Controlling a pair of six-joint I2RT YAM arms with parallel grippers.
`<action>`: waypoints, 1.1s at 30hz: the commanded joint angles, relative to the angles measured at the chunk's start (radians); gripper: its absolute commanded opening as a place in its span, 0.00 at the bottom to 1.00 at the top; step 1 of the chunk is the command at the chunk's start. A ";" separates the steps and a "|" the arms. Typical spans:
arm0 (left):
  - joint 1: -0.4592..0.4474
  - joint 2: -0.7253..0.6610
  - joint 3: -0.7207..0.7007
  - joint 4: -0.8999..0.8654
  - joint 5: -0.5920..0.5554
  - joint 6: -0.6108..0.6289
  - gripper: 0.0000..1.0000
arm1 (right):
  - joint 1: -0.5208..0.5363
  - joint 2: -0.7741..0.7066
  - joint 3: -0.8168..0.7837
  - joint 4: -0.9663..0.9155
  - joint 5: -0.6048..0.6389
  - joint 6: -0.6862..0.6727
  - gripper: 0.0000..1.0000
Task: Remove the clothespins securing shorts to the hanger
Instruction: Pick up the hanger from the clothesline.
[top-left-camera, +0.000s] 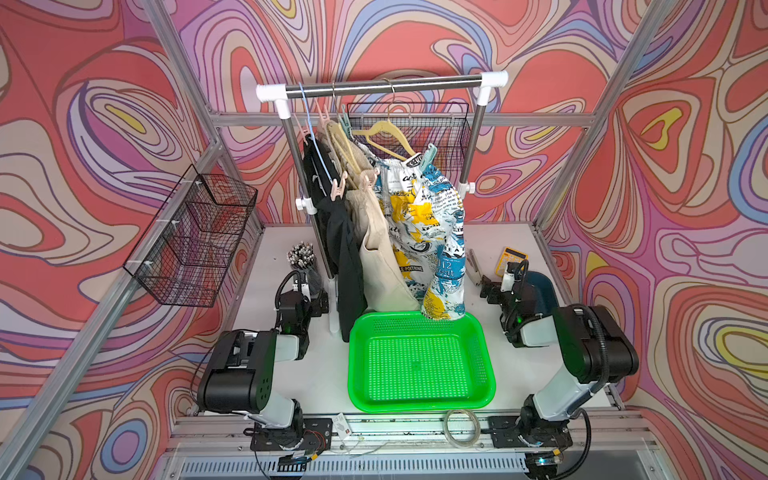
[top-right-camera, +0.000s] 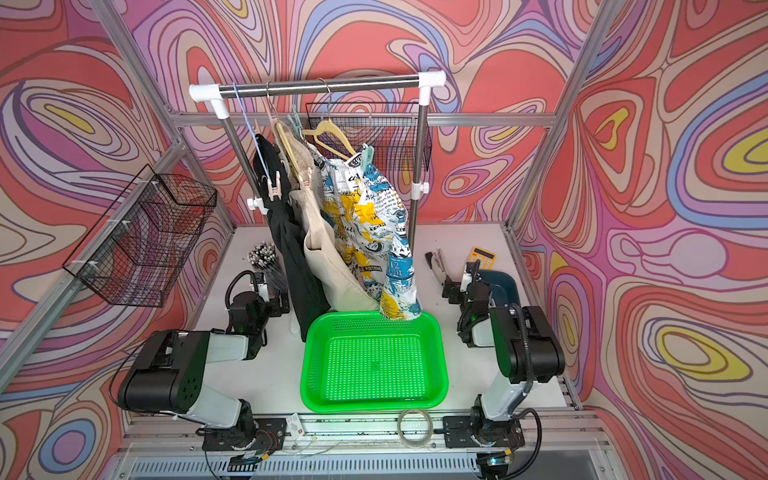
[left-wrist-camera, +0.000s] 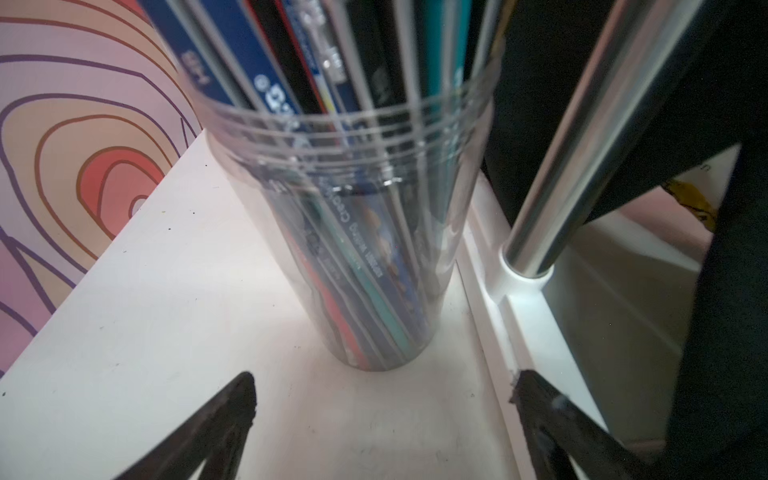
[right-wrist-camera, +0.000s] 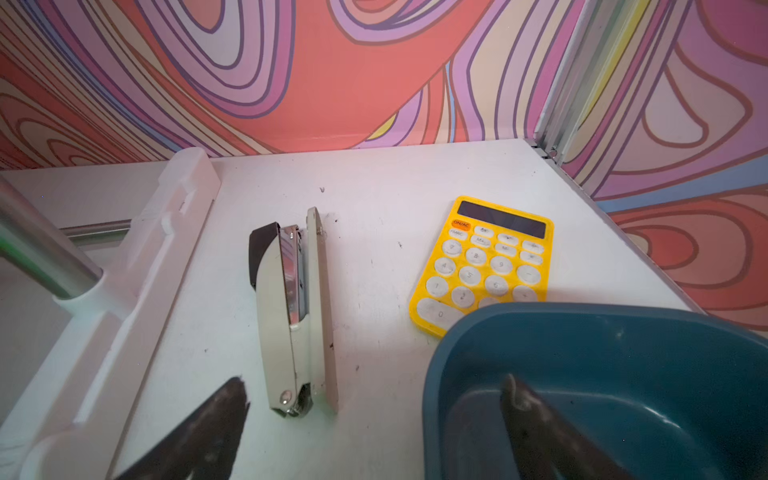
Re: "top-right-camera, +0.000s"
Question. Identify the pink clothespin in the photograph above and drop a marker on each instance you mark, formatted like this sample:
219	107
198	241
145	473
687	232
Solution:
275	187

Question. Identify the clear tape roll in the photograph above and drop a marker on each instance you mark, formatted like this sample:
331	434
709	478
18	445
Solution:
414	428

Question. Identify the clothes rack with steel bar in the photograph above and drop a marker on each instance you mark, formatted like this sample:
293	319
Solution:
216	96

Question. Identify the green clothespin on printed shorts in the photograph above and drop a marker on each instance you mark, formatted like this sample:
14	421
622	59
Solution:
366	157

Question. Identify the printed white blue yellow shorts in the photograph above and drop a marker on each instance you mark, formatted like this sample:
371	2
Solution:
370	227

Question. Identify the beige shorts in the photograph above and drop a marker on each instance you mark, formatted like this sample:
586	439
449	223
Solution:
343	291

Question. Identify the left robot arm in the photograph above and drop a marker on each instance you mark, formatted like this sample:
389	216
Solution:
167	376

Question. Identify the yellow calculator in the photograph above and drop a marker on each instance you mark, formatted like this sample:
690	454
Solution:
484	257

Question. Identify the black wire basket wall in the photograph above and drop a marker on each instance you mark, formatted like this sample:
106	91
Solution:
390	127
147	245

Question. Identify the black shorts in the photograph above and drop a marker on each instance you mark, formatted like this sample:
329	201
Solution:
306	291

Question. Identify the cup of pens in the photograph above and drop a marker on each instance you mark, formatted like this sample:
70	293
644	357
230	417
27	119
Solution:
264	257

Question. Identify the light blue wire hanger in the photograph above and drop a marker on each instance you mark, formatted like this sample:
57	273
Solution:
250	126

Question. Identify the dark teal clothespin bin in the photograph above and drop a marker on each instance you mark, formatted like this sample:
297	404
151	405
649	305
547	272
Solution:
503	288

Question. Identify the black wire basket back wall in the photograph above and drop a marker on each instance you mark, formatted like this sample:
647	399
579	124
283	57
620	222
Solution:
390	127

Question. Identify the yellow hanger front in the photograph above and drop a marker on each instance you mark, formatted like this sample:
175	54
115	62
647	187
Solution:
329	136

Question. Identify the green plastic basket tray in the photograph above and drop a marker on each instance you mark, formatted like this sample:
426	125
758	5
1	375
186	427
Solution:
364	362

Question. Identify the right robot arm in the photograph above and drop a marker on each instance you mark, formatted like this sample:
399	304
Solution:
526	351

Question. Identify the black wire basket left wall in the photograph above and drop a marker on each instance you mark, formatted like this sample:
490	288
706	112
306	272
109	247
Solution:
147	245

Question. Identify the green clothespin near rack top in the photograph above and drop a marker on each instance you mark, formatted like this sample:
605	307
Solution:
295	126

